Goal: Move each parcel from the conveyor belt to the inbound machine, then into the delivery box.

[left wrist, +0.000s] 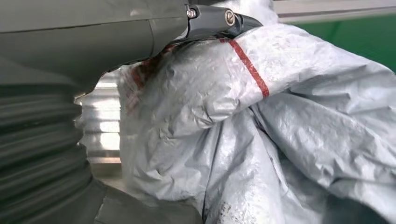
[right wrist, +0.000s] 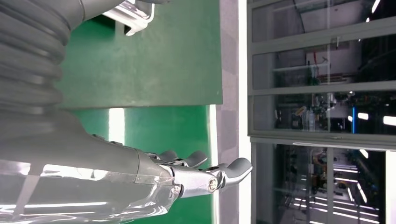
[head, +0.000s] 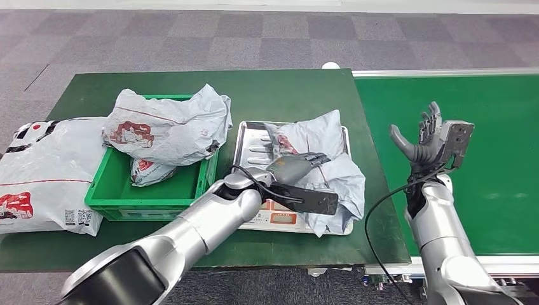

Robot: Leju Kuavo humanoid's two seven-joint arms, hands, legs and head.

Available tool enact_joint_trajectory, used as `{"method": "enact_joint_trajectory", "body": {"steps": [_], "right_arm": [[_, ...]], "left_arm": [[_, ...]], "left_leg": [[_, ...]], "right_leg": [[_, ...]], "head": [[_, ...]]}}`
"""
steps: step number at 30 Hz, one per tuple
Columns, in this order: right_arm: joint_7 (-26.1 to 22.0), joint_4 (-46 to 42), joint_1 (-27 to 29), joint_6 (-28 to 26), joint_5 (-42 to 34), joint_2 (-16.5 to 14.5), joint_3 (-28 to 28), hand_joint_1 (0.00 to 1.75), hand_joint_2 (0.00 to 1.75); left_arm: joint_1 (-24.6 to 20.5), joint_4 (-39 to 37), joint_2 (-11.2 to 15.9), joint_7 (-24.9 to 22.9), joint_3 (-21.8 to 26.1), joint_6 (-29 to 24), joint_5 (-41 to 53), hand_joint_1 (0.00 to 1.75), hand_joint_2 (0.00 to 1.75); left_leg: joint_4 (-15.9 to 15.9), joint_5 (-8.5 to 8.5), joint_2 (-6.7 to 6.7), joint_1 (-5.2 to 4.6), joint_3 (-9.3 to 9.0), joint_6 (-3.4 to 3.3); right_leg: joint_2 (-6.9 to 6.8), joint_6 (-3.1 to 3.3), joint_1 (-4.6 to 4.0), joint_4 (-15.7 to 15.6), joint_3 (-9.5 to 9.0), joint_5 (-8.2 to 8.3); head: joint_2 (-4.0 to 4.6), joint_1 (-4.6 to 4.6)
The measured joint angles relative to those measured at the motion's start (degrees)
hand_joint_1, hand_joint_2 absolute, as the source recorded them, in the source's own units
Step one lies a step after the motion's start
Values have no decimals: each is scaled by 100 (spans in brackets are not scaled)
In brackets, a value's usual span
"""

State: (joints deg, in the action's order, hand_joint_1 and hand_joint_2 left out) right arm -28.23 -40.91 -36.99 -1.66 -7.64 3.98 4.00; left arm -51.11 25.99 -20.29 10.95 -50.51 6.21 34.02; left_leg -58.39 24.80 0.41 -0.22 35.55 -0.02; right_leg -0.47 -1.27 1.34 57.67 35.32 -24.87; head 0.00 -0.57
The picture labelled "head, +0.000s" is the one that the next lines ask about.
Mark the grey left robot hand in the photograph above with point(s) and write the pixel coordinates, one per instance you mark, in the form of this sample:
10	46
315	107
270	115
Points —
290	166

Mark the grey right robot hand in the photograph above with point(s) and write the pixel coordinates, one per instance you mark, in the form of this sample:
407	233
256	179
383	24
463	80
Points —
425	153

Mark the soft white red-print parcel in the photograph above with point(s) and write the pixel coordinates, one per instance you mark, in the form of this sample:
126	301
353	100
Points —
328	134

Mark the plump white red-print parcel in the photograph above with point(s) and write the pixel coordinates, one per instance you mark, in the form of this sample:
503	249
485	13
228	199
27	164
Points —
147	172

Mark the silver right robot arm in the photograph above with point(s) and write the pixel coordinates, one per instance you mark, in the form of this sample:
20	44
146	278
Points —
438	235

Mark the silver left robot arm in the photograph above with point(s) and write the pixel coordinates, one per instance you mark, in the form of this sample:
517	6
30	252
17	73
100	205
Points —
202	227

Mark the electronic scale with steel tray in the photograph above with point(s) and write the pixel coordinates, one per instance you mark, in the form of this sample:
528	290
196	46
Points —
248	139

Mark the white round knob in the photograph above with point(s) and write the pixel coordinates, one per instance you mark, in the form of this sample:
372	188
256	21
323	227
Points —
330	65

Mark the white table foot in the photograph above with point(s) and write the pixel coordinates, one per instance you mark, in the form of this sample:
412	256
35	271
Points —
316	272

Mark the green plastic crate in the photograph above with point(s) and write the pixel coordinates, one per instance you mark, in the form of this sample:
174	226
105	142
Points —
139	198

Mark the large flat white mailer bag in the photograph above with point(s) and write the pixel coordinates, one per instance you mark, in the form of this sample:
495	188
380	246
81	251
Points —
46	168

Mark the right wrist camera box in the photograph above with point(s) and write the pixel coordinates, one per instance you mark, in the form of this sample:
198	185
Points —
457	141

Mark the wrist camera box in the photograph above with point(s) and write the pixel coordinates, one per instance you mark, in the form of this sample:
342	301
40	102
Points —
457	141
311	201

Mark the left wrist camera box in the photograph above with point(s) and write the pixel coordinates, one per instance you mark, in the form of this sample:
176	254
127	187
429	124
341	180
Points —
311	201

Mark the green conveyor belt silver frame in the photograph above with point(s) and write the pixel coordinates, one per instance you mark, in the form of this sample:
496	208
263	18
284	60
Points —
497	189

